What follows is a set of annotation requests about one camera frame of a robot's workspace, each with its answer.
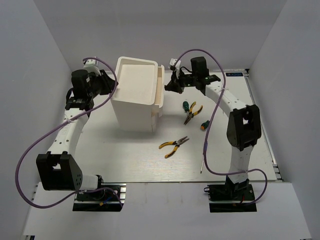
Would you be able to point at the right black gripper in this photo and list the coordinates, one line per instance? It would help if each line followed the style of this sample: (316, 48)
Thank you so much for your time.
(174, 85)

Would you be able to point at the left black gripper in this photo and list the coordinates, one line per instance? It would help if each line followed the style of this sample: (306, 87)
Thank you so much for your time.
(108, 83)

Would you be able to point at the yellow needle-nose pliers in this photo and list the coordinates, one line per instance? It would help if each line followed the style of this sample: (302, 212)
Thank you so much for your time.
(191, 114)
(176, 144)

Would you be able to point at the white drawer cabinet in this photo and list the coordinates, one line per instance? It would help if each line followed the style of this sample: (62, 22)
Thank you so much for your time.
(135, 94)

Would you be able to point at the green orange stubby screwdriver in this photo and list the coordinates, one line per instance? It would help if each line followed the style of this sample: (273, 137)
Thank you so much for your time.
(205, 125)

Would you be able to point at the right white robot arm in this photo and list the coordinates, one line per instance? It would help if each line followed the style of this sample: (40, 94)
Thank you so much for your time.
(244, 122)

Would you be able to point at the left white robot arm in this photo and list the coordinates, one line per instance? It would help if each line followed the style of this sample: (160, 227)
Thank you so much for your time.
(57, 168)

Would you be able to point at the green stubby flathead screwdriver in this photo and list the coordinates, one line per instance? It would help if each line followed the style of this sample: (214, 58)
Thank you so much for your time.
(185, 106)

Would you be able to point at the blue red precision screwdriver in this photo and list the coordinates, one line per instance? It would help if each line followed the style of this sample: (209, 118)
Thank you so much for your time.
(203, 155)

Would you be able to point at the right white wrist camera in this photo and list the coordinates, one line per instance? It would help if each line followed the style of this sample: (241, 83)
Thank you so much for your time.
(175, 66)

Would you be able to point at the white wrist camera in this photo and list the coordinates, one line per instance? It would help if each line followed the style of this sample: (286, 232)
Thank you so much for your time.
(175, 66)
(91, 65)

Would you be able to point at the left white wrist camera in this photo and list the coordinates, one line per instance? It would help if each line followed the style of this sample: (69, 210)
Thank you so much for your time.
(91, 65)

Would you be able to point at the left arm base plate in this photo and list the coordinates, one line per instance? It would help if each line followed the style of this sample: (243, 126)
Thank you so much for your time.
(102, 200)

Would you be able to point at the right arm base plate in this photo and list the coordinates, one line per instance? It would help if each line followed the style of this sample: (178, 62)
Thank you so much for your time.
(221, 202)

